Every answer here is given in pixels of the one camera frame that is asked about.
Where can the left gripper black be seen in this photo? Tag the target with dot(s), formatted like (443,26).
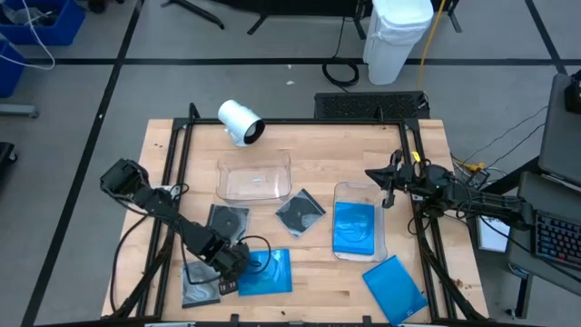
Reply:
(231,263)

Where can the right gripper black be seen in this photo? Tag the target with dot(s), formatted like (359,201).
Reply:
(413,179)

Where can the clear plastic bin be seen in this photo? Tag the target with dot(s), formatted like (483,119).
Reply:
(254,181)
(354,193)

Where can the blue plastic case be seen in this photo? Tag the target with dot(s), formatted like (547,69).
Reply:
(354,227)
(272,277)
(395,293)

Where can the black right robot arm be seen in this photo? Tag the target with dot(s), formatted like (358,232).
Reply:
(490,202)

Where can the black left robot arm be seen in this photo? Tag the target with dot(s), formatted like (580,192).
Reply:
(190,229)

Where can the yellow tape tag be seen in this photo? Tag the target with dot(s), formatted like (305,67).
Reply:
(415,156)

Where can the white printed paper sheet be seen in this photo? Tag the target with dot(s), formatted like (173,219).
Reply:
(492,238)

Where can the white trash bin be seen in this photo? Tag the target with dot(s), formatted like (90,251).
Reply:
(395,41)

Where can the grey desk top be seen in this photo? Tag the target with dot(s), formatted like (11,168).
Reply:
(554,200)

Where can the grey flat panel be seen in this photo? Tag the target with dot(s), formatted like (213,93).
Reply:
(563,136)

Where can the black backlit keyboard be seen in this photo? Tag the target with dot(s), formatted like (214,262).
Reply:
(558,240)

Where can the black curtain screen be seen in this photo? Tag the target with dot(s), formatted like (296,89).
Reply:
(295,6)

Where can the black desk device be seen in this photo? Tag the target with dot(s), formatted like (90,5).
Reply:
(574,95)

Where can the black stand leg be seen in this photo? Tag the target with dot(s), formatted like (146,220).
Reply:
(199,16)

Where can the black chair caster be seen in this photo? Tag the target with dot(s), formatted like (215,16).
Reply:
(5,156)

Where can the grey metal floor bar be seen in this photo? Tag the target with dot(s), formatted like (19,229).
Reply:
(18,110)

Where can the blue storage crate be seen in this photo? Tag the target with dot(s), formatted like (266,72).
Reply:
(68,27)
(9,72)

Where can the black metal table frame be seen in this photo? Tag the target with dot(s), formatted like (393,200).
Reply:
(295,121)

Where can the white cylindrical camera on stand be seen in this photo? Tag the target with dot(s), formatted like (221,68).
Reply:
(236,115)

